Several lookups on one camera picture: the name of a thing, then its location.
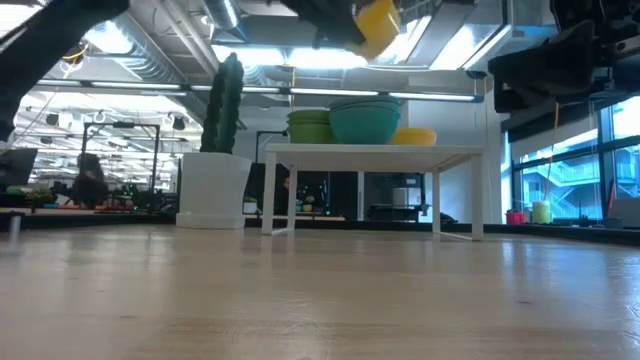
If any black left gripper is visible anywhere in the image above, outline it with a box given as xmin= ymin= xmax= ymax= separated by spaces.
xmin=282 ymin=0 xmax=366 ymax=50

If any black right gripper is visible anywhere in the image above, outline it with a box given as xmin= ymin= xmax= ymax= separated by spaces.
xmin=488 ymin=20 xmax=597 ymax=114

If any long linear ceiling light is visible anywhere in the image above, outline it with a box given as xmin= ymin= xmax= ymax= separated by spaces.
xmin=29 ymin=75 xmax=485 ymax=104

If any white perforated metal rack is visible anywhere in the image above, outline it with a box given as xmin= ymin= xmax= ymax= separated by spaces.
xmin=260 ymin=143 xmax=487 ymax=243

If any yellow-green container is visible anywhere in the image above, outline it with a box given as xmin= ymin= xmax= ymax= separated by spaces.
xmin=531 ymin=200 xmax=552 ymax=225

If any green cactus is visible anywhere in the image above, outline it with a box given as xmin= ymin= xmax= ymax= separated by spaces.
xmin=199 ymin=52 xmax=246 ymax=155

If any white cabinet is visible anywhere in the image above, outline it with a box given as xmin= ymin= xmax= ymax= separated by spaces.
xmin=392 ymin=187 xmax=424 ymax=207

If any person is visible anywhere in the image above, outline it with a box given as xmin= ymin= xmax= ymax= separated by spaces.
xmin=72 ymin=152 xmax=110 ymax=210
xmin=276 ymin=174 xmax=292 ymax=216

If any white hexagonal plant pot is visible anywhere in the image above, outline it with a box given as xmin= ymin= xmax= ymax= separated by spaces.
xmin=175 ymin=151 xmax=254 ymax=230

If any black monitor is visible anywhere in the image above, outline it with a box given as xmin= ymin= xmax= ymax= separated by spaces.
xmin=0 ymin=148 xmax=39 ymax=189

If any grey sloped air duct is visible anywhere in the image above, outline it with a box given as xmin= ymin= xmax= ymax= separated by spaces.
xmin=399 ymin=0 xmax=516 ymax=71

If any grey rectangular air duct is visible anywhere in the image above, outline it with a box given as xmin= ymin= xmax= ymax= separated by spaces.
xmin=212 ymin=13 xmax=316 ymax=50

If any black metal stand frame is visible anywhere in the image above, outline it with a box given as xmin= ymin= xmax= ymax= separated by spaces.
xmin=82 ymin=121 xmax=162 ymax=201
xmin=254 ymin=129 xmax=290 ymax=157

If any silver round air duct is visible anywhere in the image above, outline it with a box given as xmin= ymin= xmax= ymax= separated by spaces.
xmin=202 ymin=0 xmax=242 ymax=31

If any black aluminium table frame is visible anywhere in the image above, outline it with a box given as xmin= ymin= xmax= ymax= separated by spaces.
xmin=0 ymin=209 xmax=640 ymax=247

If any silver spiral air duct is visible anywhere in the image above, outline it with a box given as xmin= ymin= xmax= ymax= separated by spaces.
xmin=84 ymin=9 xmax=214 ymax=121

